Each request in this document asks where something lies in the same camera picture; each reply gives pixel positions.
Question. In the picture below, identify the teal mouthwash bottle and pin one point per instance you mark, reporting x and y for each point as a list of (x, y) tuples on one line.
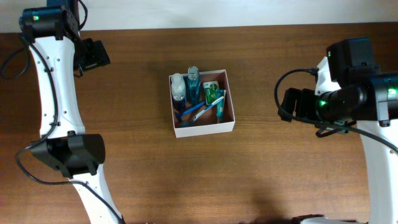
[(194, 84)]

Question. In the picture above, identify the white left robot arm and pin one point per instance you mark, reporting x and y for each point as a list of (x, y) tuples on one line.
[(52, 34)]

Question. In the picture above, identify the blue disposable razor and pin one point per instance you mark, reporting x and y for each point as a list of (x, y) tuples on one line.
[(179, 115)]

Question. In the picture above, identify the white open cardboard box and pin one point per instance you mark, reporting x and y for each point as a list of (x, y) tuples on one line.
[(206, 124)]

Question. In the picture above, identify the green soap box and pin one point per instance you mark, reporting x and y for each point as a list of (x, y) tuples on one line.
[(210, 89)]

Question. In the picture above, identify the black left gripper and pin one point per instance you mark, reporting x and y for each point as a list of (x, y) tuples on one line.
[(97, 55)]

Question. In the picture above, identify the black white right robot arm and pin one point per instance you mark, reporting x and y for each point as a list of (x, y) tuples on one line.
[(353, 95)]

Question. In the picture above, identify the purple foam pump bottle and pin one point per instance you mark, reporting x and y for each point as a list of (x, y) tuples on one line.
[(179, 94)]

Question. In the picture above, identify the blue white toothbrush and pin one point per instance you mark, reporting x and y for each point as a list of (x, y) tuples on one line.
[(185, 124)]

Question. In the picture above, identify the green white toothpaste tube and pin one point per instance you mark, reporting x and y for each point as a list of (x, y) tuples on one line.
[(220, 106)]

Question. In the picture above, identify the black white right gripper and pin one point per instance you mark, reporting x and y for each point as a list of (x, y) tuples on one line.
[(303, 96)]

